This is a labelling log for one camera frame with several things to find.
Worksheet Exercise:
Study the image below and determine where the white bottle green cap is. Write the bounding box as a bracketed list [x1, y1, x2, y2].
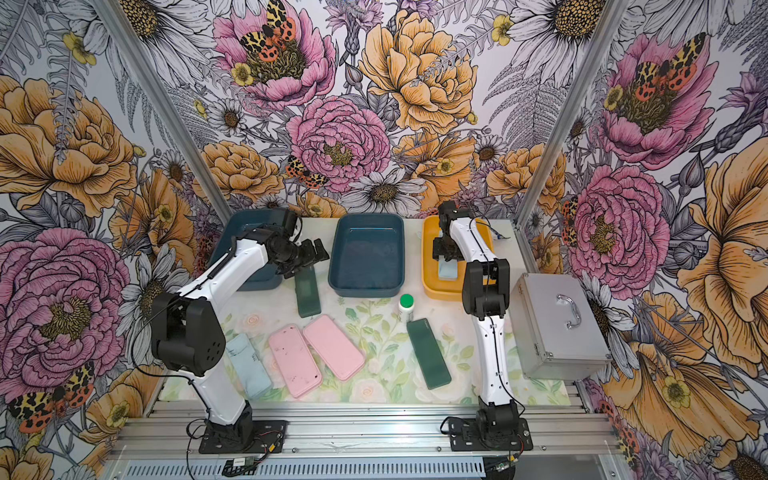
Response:
[398, 294, 415, 322]

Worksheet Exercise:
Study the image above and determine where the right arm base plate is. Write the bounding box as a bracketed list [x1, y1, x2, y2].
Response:
[439, 416, 534, 453]

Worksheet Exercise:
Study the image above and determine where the pink pencil case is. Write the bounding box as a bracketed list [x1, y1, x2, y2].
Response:
[268, 324, 323, 398]
[303, 315, 365, 381]

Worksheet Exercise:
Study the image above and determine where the dark green case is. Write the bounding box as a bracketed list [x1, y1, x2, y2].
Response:
[295, 266, 322, 318]
[406, 318, 452, 390]

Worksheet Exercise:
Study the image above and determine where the yellow plastic tray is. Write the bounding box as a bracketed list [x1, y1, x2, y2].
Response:
[421, 216, 466, 302]

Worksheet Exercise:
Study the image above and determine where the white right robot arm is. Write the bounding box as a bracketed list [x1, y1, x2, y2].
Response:
[433, 201, 524, 450]

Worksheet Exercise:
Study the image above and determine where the small circuit board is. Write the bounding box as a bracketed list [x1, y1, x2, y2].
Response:
[221, 456, 261, 478]

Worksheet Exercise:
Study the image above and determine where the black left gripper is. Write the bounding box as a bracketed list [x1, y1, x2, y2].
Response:
[273, 238, 329, 278]

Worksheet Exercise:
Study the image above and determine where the silver metal case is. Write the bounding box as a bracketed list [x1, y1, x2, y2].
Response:
[510, 273, 612, 381]

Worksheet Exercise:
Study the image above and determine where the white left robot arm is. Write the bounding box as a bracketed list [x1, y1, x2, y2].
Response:
[149, 209, 330, 454]

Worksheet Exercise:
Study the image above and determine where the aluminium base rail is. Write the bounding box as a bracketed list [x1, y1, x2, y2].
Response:
[102, 399, 632, 479]

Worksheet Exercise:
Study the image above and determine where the dark teal tray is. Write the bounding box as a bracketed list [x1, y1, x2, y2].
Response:
[328, 213, 405, 298]
[208, 208, 298, 292]

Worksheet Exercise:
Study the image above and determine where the light blue case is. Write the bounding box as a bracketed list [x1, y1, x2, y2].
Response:
[226, 333, 273, 400]
[437, 256, 459, 281]

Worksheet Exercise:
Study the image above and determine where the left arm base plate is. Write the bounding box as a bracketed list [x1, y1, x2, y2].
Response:
[198, 420, 288, 455]

